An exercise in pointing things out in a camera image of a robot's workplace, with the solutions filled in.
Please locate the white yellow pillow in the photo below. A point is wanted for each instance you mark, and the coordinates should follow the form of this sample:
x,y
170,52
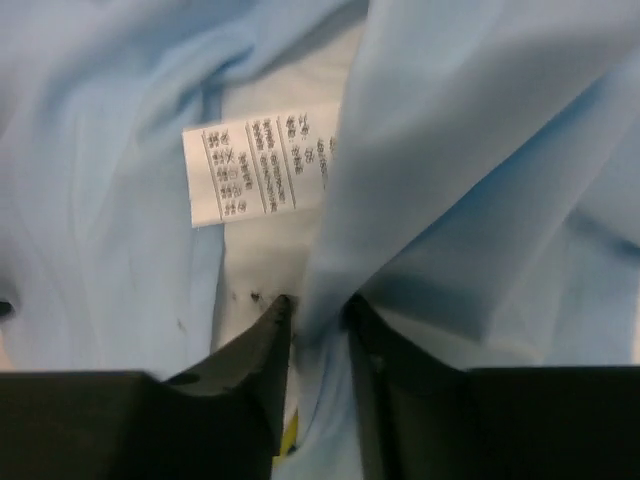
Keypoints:
x,y
260,174

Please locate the blue green pillowcase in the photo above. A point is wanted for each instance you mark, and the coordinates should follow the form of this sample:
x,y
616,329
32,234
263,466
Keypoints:
x,y
479,186

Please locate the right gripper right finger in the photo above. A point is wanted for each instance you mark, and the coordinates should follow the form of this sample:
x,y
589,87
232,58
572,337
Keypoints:
x,y
419,418

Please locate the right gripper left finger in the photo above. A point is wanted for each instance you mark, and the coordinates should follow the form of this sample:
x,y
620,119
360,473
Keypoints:
x,y
222,418

